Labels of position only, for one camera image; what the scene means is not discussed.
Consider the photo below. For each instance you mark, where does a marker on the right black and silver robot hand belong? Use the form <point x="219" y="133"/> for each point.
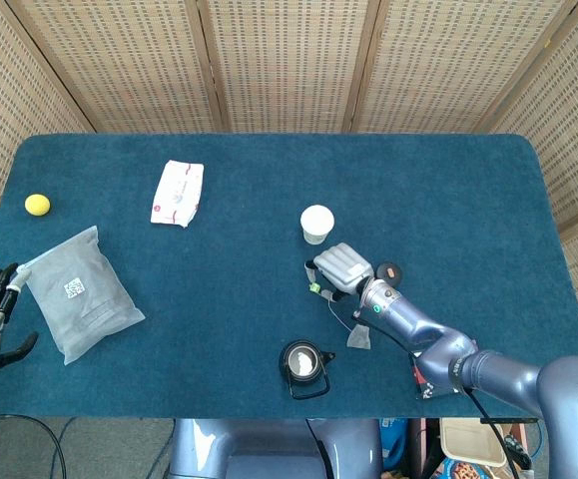
<point x="343" y="264"/>

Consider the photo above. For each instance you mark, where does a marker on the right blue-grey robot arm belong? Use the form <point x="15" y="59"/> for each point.
<point x="418" y="332"/>

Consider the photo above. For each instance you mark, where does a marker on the black round lid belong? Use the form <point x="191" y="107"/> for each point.
<point x="392" y="272"/>

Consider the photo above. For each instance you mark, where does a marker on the black teapot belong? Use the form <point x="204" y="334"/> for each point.
<point x="298" y="361"/>

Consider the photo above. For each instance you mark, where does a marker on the dark red-patterned box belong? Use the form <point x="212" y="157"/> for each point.
<point x="430" y="386"/>

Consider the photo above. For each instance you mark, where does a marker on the white paper cup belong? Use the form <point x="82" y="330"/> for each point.
<point x="317" y="219"/>

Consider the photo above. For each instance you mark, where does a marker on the blue table mat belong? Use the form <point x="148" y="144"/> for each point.
<point x="248" y="279"/>

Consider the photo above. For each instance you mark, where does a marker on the grey plastic pouch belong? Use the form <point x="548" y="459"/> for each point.
<point x="84" y="304"/>

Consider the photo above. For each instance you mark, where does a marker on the yellow ball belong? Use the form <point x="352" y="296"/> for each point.
<point x="37" y="205"/>

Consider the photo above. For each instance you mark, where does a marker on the white tissue pack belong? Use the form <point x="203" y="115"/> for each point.
<point x="176" y="194"/>

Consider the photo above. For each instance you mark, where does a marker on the blue package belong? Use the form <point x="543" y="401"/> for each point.
<point x="392" y="444"/>

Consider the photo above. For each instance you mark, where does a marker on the blue-grey robot torso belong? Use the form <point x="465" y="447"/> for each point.
<point x="268" y="449"/>

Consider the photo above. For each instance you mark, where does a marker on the beige tray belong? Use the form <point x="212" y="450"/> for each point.
<point x="468" y="441"/>

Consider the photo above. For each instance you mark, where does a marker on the printed cookie box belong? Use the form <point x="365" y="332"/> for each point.
<point x="463" y="471"/>

